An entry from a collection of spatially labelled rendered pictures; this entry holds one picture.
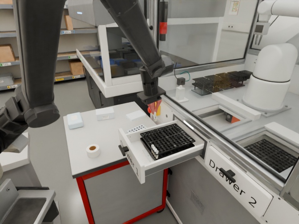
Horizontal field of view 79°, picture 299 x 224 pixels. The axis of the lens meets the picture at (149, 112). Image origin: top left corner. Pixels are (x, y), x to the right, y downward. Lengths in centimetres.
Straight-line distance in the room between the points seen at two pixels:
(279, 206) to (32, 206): 73
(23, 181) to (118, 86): 92
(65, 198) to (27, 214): 137
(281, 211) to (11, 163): 121
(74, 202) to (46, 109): 146
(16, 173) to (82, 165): 42
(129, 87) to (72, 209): 114
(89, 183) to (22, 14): 92
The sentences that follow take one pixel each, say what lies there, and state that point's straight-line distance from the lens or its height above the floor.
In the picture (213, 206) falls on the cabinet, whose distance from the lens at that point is 110.
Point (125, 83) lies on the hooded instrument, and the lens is 161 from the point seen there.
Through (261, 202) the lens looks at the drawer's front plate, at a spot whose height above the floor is 89.
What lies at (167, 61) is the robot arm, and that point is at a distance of 69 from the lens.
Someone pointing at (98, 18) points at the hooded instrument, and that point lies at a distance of 145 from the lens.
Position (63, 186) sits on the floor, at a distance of 203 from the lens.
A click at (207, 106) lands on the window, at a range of 85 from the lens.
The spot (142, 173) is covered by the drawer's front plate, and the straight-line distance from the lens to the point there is 78.
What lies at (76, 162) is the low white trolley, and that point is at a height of 76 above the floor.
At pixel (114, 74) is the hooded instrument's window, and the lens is 156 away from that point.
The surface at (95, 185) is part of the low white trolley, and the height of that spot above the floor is 61.
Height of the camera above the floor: 146
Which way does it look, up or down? 30 degrees down
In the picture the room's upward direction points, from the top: straight up
